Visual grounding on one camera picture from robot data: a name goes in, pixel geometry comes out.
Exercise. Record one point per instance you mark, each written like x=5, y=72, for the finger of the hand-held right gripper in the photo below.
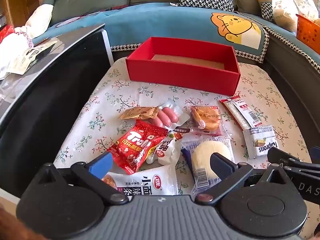
x=315, y=151
x=280, y=155

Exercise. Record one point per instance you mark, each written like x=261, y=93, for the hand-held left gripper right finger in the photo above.
x=217, y=165

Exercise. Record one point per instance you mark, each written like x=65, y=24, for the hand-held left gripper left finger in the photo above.
x=101, y=165

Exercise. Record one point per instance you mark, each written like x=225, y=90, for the round bread packet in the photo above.
x=202, y=155

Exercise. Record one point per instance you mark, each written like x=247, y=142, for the white wafer packet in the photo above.
x=260, y=140

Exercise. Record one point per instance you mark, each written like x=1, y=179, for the red gummy candy packet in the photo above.
x=135, y=145

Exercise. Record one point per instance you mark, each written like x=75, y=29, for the clear red cake packet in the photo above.
x=205, y=118

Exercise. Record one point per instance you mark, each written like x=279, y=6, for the white spicy strip packet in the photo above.
x=150, y=182

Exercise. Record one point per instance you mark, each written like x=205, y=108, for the white date snack packet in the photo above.
x=166, y=150

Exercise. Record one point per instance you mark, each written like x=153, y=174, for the long red white bar packet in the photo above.
x=243, y=113

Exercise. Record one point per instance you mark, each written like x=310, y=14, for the gold foil snack packet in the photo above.
x=140, y=112

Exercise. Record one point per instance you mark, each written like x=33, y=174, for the pink sausage pack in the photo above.
x=165, y=116

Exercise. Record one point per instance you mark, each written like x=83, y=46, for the red cardboard box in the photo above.
x=175, y=72

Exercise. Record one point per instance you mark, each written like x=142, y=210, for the person's left forearm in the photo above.
x=10, y=225

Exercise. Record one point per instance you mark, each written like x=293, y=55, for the black glass coffee table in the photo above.
x=50, y=92

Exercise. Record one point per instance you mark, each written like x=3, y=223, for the houndstooth trimmed sofa cover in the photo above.
x=300, y=52

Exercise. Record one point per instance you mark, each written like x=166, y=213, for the orange plastic basket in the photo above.
x=307, y=32

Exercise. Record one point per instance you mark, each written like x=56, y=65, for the white paper packet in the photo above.
x=27, y=57

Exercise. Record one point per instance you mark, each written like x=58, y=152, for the white plastic bag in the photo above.
x=282, y=12
x=303, y=0

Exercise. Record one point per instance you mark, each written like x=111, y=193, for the white bag with red print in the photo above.
x=12, y=47

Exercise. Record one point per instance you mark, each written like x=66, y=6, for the small orange houndstooth pillow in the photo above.
x=265, y=5

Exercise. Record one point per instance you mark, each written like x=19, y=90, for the blue lion print blanket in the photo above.
x=162, y=22

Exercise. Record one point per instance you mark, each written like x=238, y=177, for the white cloth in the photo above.
x=40, y=17

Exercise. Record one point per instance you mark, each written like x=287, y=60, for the wooden cabinet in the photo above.
x=22, y=2

